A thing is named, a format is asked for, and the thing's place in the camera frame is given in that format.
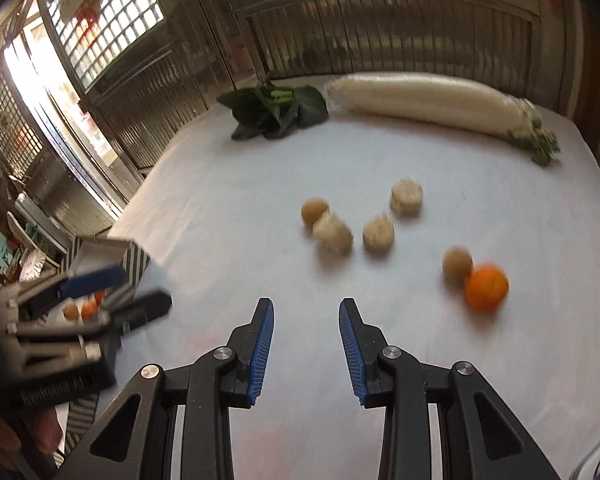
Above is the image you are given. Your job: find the person's left hand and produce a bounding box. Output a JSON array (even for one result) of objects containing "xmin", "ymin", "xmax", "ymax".
[{"xmin": 29, "ymin": 402, "xmax": 65, "ymax": 457}]

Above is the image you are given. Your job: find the beige yam chunk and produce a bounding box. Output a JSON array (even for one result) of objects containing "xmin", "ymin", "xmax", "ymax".
[
  {"xmin": 362, "ymin": 215, "xmax": 396, "ymax": 254},
  {"xmin": 312, "ymin": 211, "xmax": 355, "ymax": 255},
  {"xmin": 389, "ymin": 178, "xmax": 424, "ymax": 217}
]

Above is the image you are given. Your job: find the large orange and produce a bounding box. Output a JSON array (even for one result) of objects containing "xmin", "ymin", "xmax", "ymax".
[{"xmin": 464, "ymin": 262, "xmax": 510, "ymax": 313}]

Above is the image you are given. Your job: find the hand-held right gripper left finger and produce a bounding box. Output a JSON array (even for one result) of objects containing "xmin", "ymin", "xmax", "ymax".
[{"xmin": 55, "ymin": 297, "xmax": 276, "ymax": 480}]

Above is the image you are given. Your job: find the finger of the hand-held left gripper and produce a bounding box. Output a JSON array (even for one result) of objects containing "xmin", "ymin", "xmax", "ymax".
[
  {"xmin": 7, "ymin": 266, "xmax": 127, "ymax": 312},
  {"xmin": 16, "ymin": 290, "xmax": 174, "ymax": 350}
]

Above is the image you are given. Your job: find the metal barred gate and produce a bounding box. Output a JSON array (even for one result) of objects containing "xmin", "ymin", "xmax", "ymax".
[{"xmin": 225, "ymin": 0, "xmax": 543, "ymax": 92}]

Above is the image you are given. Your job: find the green bok choy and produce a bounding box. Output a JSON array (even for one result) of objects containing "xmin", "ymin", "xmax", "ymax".
[{"xmin": 216, "ymin": 72, "xmax": 329, "ymax": 141}]

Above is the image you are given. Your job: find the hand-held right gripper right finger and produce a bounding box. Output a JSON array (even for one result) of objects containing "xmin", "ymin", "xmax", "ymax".
[{"xmin": 338, "ymin": 297, "xmax": 561, "ymax": 480}]

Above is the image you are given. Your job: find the black white striped box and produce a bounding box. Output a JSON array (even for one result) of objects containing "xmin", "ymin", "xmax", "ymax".
[{"xmin": 45, "ymin": 237, "xmax": 151, "ymax": 456}]

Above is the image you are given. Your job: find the metal door with glass blocks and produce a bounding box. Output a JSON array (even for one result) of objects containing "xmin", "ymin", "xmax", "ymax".
[{"xmin": 35, "ymin": 0, "xmax": 241, "ymax": 171}]

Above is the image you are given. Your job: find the wrapped white radish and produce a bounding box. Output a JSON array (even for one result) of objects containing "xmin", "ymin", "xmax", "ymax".
[{"xmin": 324, "ymin": 72, "xmax": 562, "ymax": 167}]

